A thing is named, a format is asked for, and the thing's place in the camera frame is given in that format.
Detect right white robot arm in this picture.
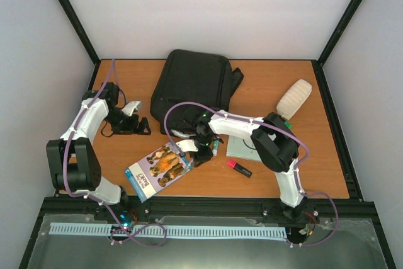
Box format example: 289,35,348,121
190,110,306,222

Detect grey hardcover book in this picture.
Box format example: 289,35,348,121
226,136,261,162

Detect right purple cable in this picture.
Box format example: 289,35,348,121
163,101,339,248

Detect dog cover paperback book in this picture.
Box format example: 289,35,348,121
124,143,190,203

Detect black aluminium frame rail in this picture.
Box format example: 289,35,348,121
40,195,377,219

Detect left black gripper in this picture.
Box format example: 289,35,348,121
104,109,152,135

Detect right black corner post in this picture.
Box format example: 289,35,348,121
317,0,383,65

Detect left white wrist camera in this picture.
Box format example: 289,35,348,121
122,101,142,117

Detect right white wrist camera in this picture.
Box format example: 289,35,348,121
176,139,198,154

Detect green black marker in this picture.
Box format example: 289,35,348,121
284,121,292,129

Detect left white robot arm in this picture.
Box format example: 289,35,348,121
46,82,151,220

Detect purple cable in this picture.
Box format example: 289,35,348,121
163,101,339,248
62,58,167,248

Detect left black corner post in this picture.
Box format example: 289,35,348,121
39,0,101,65

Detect black student bag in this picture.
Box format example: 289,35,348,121
150,49,244,135

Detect black corner post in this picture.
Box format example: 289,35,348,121
317,0,383,65
39,0,101,65

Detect white green glue stick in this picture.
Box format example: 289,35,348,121
212,140,219,156

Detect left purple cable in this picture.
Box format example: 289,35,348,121
62,58,167,248

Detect pink black highlighter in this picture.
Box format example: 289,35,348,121
227,160,253,178

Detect silver pen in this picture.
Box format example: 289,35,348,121
182,157,193,175

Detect light blue cable duct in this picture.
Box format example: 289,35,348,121
48,222,287,241

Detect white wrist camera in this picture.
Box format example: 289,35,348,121
176,139,198,154
122,101,142,117

